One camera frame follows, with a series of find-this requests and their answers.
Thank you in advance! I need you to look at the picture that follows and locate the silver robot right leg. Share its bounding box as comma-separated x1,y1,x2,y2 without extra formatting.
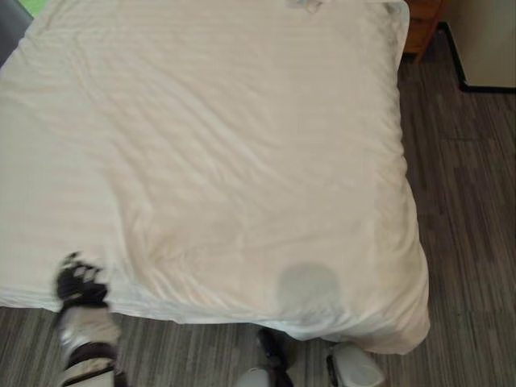
325,341,385,387

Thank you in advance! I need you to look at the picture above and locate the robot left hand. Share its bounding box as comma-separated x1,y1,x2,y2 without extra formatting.
54,251,110,309

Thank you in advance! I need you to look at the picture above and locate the green object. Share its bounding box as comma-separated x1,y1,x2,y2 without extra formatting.
20,0,54,22

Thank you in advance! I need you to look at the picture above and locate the white cabinet with black base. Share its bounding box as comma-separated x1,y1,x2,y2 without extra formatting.
443,0,516,94

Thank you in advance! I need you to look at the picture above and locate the grey upholstered headboard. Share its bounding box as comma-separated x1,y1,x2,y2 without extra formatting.
0,0,34,69

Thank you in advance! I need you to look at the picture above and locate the white duvet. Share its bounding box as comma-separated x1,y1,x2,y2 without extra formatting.
0,0,431,356

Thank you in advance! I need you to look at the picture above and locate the wooden nightstand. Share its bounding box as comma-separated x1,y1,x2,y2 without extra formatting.
403,0,447,65

